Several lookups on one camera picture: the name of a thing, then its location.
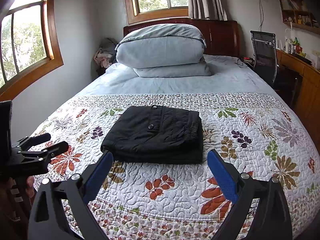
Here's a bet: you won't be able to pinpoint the black pants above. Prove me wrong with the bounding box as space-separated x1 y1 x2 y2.
100 105 203 164

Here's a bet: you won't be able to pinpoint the person's left hand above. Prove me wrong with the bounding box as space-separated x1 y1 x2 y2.
25 176 35 199

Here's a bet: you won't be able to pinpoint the wooden framed side window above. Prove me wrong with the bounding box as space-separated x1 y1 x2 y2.
1 0 63 101

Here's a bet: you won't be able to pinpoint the light blue bed sheet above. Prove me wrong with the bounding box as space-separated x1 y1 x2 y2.
75 55 280 99

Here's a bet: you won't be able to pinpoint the clothes pile beside bed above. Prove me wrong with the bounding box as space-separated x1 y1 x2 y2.
93 37 118 69

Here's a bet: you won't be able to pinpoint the wooden desk with drawers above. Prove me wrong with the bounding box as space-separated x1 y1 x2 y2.
277 50 320 149

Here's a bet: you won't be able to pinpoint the black mesh office chair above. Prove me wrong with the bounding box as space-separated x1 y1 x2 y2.
249 30 301 98

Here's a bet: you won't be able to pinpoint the folded light blue duvet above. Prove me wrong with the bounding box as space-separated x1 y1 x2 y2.
116 23 212 77

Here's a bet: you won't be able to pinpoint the dark wooden headboard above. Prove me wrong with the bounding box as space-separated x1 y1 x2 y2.
123 17 240 57

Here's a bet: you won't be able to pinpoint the grey curtain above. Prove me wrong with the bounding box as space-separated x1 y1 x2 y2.
188 0 228 21

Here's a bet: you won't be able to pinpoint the wooden wall shelf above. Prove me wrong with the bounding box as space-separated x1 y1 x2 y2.
279 0 319 35

